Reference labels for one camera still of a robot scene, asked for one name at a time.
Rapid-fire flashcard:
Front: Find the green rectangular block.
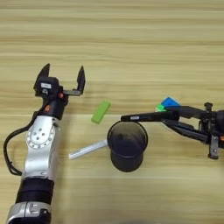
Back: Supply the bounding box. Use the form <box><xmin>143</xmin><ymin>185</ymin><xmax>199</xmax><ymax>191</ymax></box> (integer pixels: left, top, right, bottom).
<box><xmin>91</xmin><ymin>100</ymin><xmax>112</xmax><ymax>125</ymax></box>

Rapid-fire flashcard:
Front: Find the left gripper labelled black box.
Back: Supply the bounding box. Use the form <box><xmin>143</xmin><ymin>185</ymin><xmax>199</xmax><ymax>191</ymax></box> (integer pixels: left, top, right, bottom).
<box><xmin>33</xmin><ymin>76</ymin><xmax>60</xmax><ymax>97</ymax></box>

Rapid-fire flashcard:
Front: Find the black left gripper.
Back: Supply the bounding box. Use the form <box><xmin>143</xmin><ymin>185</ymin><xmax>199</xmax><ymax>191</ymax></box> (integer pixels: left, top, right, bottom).
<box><xmin>37</xmin><ymin>63</ymin><xmax>87</xmax><ymax>121</ymax></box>

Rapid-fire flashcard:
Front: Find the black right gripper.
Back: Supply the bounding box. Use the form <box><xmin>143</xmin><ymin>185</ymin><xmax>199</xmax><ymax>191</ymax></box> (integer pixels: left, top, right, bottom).
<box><xmin>161</xmin><ymin>102</ymin><xmax>224</xmax><ymax>160</ymax></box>

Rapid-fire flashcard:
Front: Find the white pen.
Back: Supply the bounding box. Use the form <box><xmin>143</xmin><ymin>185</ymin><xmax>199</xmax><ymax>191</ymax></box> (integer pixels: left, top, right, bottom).
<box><xmin>68</xmin><ymin>139</ymin><xmax>109</xmax><ymax>160</ymax></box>

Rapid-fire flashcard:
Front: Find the black marker pen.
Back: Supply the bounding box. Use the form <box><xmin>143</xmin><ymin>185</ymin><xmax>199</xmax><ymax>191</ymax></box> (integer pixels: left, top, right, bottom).
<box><xmin>120</xmin><ymin>110</ymin><xmax>180</xmax><ymax>123</ymax></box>

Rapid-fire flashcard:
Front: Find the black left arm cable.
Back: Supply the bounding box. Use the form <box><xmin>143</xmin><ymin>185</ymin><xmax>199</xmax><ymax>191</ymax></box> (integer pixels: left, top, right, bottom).
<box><xmin>3</xmin><ymin>110</ymin><xmax>42</xmax><ymax>177</ymax></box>

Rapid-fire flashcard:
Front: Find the multicoloured puzzle cube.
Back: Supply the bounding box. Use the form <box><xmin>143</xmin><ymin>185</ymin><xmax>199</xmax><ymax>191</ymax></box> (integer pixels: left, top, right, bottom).
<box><xmin>156</xmin><ymin>96</ymin><xmax>182</xmax><ymax>113</ymax></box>

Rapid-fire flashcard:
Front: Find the black mesh pen cup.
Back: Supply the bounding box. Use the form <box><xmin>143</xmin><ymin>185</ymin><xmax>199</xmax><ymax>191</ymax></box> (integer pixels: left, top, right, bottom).
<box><xmin>107</xmin><ymin>121</ymin><xmax>149</xmax><ymax>173</ymax></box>

